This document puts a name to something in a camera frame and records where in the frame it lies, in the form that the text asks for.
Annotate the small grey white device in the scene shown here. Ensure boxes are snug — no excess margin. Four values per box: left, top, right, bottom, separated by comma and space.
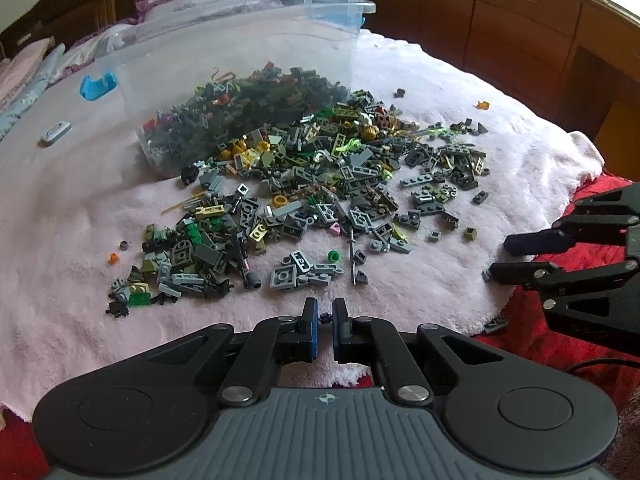
40, 121, 72, 147

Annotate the white purple-trimmed pillow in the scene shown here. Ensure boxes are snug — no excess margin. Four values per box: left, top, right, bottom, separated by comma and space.
135, 0, 281, 22
65, 22, 146, 81

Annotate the pile of toy bricks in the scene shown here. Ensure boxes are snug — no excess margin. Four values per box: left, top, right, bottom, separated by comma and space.
104, 65, 491, 318

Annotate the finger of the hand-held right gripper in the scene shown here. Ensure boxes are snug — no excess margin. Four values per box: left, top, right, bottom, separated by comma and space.
487, 260, 640, 320
502, 185, 640, 257

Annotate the light blue quilt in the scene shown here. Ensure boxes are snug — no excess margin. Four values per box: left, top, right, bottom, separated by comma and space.
0, 42, 66, 138

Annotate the white fluffy blanket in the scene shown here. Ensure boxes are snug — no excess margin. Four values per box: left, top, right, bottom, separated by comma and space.
0, 27, 606, 418

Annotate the black cable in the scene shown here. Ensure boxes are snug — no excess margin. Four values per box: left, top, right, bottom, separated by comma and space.
567, 356, 640, 376

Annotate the wooden cabinet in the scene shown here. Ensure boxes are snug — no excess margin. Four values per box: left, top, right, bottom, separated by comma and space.
352, 0, 640, 181

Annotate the pink quilt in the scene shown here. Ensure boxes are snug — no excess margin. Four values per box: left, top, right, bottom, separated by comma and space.
0, 37, 56, 106

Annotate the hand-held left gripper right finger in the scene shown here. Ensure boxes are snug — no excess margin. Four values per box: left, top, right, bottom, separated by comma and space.
332, 297, 506, 405

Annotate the clear plastic storage bin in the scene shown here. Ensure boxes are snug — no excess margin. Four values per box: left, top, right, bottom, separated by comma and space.
95, 0, 376, 178

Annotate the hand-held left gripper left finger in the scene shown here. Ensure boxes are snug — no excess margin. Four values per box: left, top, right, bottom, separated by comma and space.
147, 297, 319, 406

